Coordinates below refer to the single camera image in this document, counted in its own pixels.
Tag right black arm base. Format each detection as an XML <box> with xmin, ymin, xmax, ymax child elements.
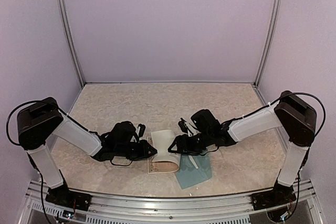
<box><xmin>251</xmin><ymin>190</ymin><xmax>297</xmax><ymax>211</ymax></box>

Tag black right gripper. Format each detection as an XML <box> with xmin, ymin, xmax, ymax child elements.
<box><xmin>167</xmin><ymin>131</ymin><xmax>213</xmax><ymax>156</ymax></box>

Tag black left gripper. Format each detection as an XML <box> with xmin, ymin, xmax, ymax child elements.
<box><xmin>115</xmin><ymin>140</ymin><xmax>158</xmax><ymax>161</ymax></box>

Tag left aluminium frame post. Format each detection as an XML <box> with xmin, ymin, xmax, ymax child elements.
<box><xmin>57</xmin><ymin>0</ymin><xmax>86</xmax><ymax>88</ymax></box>

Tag aluminium front rail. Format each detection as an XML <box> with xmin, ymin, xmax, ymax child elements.
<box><xmin>17</xmin><ymin>180</ymin><xmax>323</xmax><ymax>223</ymax></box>

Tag right aluminium frame post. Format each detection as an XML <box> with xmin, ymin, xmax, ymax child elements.
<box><xmin>254</xmin><ymin>0</ymin><xmax>281</xmax><ymax>89</ymax></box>

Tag teal paper envelope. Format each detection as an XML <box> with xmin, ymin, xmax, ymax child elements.
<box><xmin>175</xmin><ymin>155</ymin><xmax>212</xmax><ymax>189</ymax></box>

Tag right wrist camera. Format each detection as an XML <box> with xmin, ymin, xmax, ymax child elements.
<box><xmin>178</xmin><ymin>118</ymin><xmax>191</xmax><ymax>134</ymax></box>

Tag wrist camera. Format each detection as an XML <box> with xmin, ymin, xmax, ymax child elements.
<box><xmin>178</xmin><ymin>118</ymin><xmax>191</xmax><ymax>134</ymax></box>
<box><xmin>137</xmin><ymin>124</ymin><xmax>146</xmax><ymax>137</ymax></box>

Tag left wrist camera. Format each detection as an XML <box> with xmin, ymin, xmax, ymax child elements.
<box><xmin>137</xmin><ymin>124</ymin><xmax>146</xmax><ymax>137</ymax></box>

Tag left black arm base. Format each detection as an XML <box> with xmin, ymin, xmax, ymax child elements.
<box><xmin>45</xmin><ymin>190</ymin><xmax>92</xmax><ymax>211</ymax></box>

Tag beige lined letter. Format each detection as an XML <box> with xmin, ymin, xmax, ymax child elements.
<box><xmin>188</xmin><ymin>155</ymin><xmax>199</xmax><ymax>169</ymax></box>

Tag aluminium frame post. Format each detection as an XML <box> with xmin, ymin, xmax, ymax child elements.
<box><xmin>57</xmin><ymin>0</ymin><xmax>86</xmax><ymax>88</ymax></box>
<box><xmin>254</xmin><ymin>0</ymin><xmax>281</xmax><ymax>89</ymax></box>

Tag beige ornate letter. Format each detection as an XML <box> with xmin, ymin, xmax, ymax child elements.
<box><xmin>147</xmin><ymin>130</ymin><xmax>181</xmax><ymax>174</ymax></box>

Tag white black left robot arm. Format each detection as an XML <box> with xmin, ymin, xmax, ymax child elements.
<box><xmin>6</xmin><ymin>97</ymin><xmax>157</xmax><ymax>206</ymax></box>

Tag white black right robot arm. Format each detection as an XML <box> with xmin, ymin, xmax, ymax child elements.
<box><xmin>167</xmin><ymin>90</ymin><xmax>322</xmax><ymax>205</ymax></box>

